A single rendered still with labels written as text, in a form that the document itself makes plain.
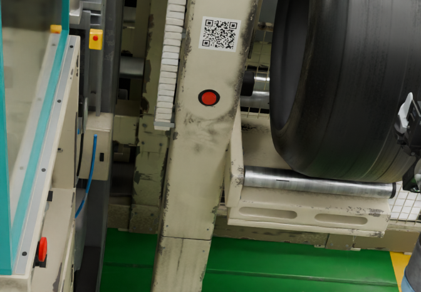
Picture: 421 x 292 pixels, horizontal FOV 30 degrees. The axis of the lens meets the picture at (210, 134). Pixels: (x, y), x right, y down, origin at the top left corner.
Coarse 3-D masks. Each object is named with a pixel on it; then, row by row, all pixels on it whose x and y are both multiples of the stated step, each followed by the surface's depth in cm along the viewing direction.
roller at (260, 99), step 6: (258, 90) 192; (264, 90) 193; (246, 96) 191; (252, 96) 191; (258, 96) 191; (264, 96) 191; (240, 102) 191; (246, 102) 191; (252, 102) 191; (258, 102) 192; (264, 102) 192; (264, 108) 194
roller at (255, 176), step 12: (252, 168) 171; (264, 168) 171; (276, 168) 172; (252, 180) 170; (264, 180) 170; (276, 180) 170; (288, 180) 170; (300, 180) 171; (312, 180) 171; (324, 180) 171; (336, 180) 172; (348, 180) 172; (324, 192) 173; (336, 192) 172; (348, 192) 172; (360, 192) 172; (372, 192) 172; (384, 192) 173
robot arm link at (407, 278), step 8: (416, 248) 117; (416, 256) 117; (408, 264) 120; (416, 264) 117; (408, 272) 119; (416, 272) 117; (408, 280) 119; (416, 280) 117; (408, 288) 119; (416, 288) 118
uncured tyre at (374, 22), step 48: (288, 0) 182; (336, 0) 138; (384, 0) 137; (288, 48) 191; (336, 48) 138; (384, 48) 138; (288, 96) 189; (336, 96) 140; (384, 96) 140; (288, 144) 157; (336, 144) 147; (384, 144) 147
